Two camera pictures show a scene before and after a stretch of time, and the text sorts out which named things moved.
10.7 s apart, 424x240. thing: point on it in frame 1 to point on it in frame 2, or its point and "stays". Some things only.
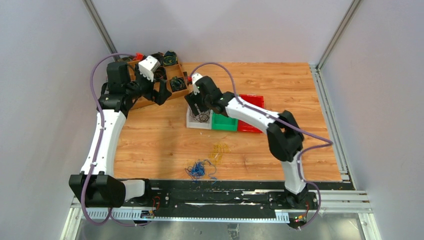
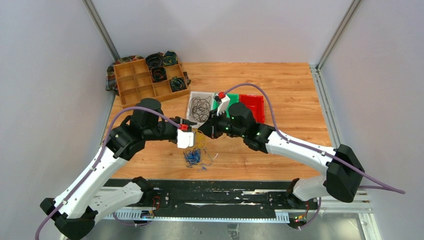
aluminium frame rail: [342, 214] stays
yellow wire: [219, 149] to [200, 140]
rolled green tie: [170, 58] stays
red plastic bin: [258, 100] stays
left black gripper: [160, 96] to [180, 122]
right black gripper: [192, 100] to [208, 129]
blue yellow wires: [201, 168] to [198, 156]
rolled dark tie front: [177, 83] stays
